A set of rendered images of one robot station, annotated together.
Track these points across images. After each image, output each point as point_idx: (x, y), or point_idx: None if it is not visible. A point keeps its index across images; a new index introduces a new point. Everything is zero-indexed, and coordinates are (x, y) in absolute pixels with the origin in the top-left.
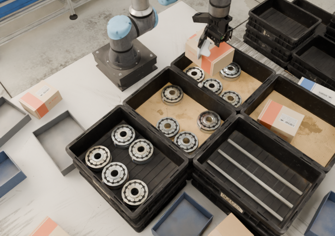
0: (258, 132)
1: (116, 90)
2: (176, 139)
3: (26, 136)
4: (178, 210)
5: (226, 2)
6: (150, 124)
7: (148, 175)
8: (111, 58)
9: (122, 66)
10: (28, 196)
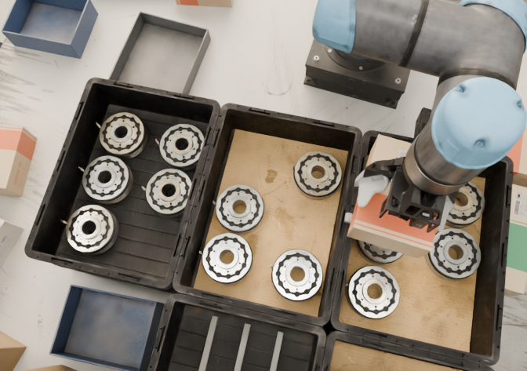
0: None
1: (300, 73)
2: (222, 238)
3: (139, 10)
4: (136, 307)
5: (437, 174)
6: (205, 178)
7: (138, 230)
8: None
9: (335, 50)
10: (54, 81)
